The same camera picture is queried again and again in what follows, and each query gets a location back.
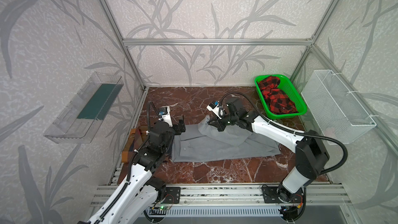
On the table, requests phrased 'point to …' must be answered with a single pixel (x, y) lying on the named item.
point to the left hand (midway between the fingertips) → (178, 112)
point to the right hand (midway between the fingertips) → (209, 117)
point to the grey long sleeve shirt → (200, 142)
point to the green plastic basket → (286, 85)
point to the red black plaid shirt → (278, 101)
